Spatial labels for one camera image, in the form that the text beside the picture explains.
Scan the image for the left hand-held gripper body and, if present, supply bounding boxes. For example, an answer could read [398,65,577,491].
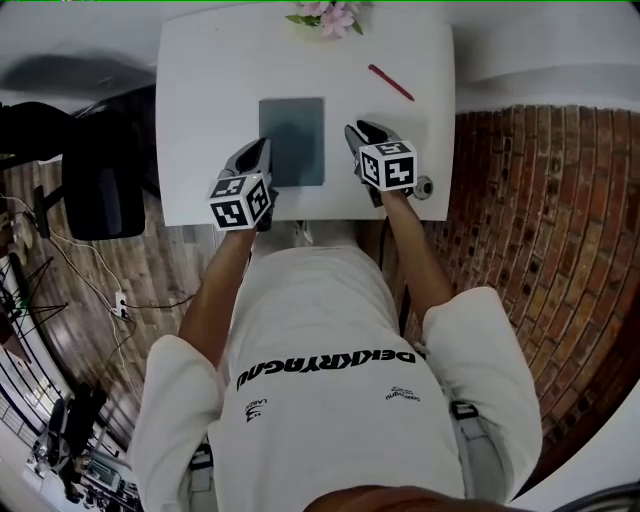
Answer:
[207,173,275,233]

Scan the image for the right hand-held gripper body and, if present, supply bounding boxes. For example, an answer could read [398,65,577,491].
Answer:
[355,140,419,209]

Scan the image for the gray notebook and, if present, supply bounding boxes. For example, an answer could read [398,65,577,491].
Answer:
[258,97,326,189]

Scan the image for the red pen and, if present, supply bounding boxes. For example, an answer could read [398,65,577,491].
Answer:
[368,63,415,103]

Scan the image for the person's left forearm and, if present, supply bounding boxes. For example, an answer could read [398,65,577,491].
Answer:
[177,227,259,351]

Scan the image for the person's right forearm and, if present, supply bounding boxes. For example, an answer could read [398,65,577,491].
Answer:
[379,192,456,321]

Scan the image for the white table top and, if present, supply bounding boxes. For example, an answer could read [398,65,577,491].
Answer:
[154,12,459,226]

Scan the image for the black office chair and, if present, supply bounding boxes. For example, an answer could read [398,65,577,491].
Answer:
[0,84,161,241]

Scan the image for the pink flowers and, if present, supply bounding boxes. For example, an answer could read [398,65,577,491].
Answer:
[284,0,375,41]

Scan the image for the black tripod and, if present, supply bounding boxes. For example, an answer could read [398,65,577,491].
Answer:
[0,257,69,322]

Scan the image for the person's white t-shirt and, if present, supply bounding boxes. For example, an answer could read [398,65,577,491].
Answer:
[127,244,544,512]

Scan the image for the black cable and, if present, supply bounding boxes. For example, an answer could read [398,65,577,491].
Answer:
[124,293,197,310]

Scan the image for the white cable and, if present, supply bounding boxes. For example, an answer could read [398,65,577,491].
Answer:
[0,194,121,297]

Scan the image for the gray shoulder strap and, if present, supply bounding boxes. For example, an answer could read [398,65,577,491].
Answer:
[449,399,494,501]
[188,442,219,512]

